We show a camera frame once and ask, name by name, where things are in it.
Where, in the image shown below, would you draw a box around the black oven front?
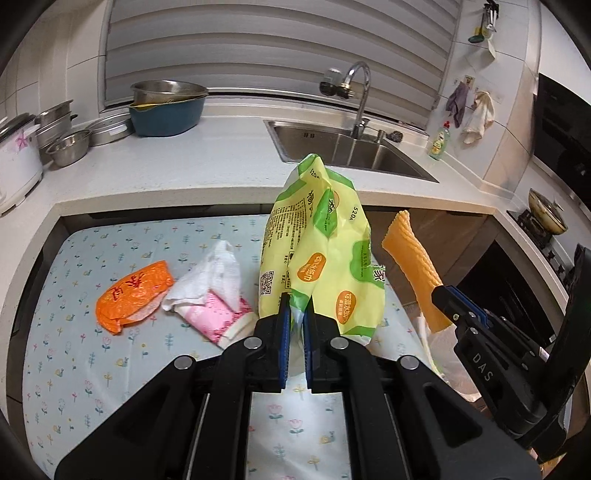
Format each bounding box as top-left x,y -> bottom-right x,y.
466,240 -> 575,352

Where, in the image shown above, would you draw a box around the black range hood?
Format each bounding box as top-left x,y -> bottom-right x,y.
533,71 -> 591,204

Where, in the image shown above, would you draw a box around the purple hanging cloth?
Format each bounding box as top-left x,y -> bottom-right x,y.
445,82 -> 469,129

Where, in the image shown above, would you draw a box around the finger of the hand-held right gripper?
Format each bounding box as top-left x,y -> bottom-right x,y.
431,285 -> 555,439
445,286 -> 550,367

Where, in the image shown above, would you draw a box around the white rice cooker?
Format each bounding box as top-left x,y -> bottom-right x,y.
0,113 -> 44,217

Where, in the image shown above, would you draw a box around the white hanging cloth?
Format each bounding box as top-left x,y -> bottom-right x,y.
459,91 -> 496,145

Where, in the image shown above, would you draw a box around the small steel bowl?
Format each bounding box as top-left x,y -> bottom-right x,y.
45,129 -> 92,168

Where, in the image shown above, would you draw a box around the steel wok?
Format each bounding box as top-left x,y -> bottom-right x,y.
529,188 -> 568,235

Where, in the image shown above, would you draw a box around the floral tablecloth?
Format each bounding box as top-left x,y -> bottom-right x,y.
11,215 -> 444,480

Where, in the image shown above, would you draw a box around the black gas stove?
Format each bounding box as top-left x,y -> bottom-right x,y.
507,208 -> 578,278

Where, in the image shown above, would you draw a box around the steel pan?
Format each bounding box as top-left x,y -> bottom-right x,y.
85,112 -> 134,147

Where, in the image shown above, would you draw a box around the large steel bowl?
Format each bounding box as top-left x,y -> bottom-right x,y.
130,80 -> 209,107

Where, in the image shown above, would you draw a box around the orange wavy sponge cloth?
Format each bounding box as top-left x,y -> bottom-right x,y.
381,210 -> 452,332

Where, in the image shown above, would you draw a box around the pink paper cup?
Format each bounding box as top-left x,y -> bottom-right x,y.
178,288 -> 256,349

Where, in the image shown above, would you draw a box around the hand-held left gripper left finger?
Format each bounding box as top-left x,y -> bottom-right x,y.
54,291 -> 293,480

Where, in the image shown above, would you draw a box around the white crumpled tissue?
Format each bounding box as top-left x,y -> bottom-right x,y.
161,240 -> 244,315

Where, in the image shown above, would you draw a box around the grey window blind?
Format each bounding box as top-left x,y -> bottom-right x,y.
104,0 -> 462,132

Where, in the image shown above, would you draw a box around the chrome faucet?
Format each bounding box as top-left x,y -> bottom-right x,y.
321,61 -> 372,139

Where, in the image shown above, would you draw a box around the blue plastic basin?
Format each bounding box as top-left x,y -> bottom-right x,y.
128,96 -> 207,137

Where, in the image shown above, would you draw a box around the steel sink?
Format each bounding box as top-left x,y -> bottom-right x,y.
263,119 -> 439,184

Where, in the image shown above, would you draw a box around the green dish soap bottle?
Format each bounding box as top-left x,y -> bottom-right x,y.
427,121 -> 452,161

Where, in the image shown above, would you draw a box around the yellow green snack bag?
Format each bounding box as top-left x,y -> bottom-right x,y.
257,152 -> 387,352

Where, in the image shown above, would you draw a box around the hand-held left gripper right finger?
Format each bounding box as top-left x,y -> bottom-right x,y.
302,298 -> 541,480

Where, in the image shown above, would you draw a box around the orange plastic bag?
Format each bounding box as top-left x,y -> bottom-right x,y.
95,260 -> 176,334

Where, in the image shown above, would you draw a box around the stacked steel pots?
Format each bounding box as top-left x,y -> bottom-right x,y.
34,99 -> 77,164

